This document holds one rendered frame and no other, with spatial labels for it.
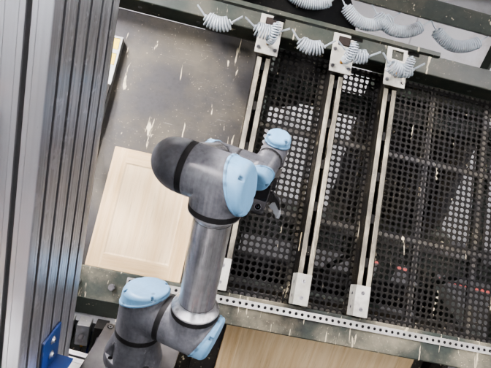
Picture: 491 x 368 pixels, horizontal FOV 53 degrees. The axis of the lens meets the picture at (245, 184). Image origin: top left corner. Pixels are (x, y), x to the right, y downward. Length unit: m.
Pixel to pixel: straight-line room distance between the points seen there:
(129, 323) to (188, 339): 0.16
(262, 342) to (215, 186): 1.48
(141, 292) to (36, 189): 0.52
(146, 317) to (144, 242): 0.79
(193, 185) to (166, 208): 1.04
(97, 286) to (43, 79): 1.32
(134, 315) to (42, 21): 0.75
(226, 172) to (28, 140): 0.37
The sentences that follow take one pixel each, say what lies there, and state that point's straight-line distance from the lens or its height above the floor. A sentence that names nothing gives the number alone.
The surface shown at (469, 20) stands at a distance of 2.93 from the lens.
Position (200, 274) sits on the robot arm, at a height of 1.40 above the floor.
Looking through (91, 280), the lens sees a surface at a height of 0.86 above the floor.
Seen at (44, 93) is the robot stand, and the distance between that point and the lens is 0.74.
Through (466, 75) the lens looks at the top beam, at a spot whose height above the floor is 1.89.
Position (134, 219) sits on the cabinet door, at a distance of 2.00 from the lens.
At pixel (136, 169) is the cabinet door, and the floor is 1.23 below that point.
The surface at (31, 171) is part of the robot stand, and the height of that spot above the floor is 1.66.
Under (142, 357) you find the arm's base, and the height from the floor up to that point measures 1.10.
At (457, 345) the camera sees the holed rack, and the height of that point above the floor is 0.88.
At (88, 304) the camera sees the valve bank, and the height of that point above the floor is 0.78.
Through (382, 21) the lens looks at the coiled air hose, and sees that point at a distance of 2.75.
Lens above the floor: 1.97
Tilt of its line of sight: 20 degrees down
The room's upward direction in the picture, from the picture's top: 15 degrees clockwise
